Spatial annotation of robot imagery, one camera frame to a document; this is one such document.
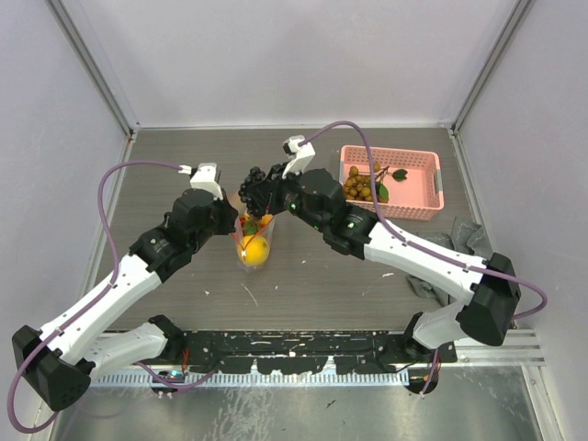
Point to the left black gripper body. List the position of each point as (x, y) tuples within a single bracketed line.
[(220, 223)]

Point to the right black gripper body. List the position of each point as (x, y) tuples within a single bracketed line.
[(283, 194)]

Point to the dark grapes with leaves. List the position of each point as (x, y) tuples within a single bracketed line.
[(255, 192)]

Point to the orange fruit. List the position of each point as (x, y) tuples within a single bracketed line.
[(248, 216)]

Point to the red cherries green leaves sprig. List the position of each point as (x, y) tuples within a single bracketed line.
[(253, 227)]

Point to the clear zip bag orange zipper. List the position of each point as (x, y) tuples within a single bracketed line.
[(237, 236)]

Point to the yellow lemon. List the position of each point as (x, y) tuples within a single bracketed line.
[(253, 250)]

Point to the brown longan bunch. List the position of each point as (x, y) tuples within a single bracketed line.
[(365, 187)]

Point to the pink plastic basket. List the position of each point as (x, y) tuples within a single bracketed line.
[(420, 197)]

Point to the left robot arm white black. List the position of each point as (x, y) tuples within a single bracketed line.
[(151, 260)]

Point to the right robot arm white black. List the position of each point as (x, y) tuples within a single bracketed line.
[(484, 291)]

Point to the loose green leaf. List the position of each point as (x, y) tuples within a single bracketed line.
[(399, 175)]

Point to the grey cloth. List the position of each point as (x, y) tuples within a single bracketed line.
[(467, 237)]

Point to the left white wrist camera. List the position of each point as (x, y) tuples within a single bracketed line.
[(205, 176)]

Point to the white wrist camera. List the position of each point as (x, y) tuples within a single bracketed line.
[(300, 153), (205, 176)]

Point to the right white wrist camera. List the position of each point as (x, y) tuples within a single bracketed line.
[(300, 153)]

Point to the grey slotted cable duct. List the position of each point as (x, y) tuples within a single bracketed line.
[(138, 378)]

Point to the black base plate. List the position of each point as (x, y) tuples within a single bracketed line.
[(294, 353)]

